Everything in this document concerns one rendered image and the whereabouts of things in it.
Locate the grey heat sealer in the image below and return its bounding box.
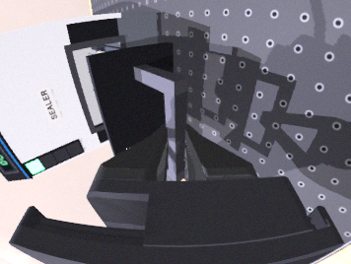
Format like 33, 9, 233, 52
0, 12, 187, 181

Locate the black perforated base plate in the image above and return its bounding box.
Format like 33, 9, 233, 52
91, 0, 351, 264

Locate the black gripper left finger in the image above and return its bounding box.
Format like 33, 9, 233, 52
94, 124, 169, 180

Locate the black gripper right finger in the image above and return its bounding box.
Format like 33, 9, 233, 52
184, 124, 258, 180

